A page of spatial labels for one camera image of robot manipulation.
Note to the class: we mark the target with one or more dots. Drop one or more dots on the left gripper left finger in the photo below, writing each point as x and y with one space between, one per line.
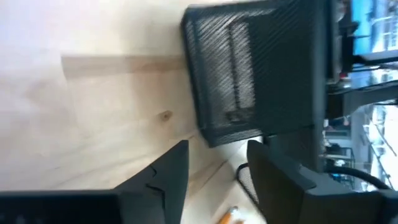
161 186

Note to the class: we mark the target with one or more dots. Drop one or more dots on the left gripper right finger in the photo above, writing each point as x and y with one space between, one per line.
276 186

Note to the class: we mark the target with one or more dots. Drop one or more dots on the black mesh desk organizer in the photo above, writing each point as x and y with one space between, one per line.
273 77

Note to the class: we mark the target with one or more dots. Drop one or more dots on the lit blue screen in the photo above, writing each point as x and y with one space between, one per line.
370 28

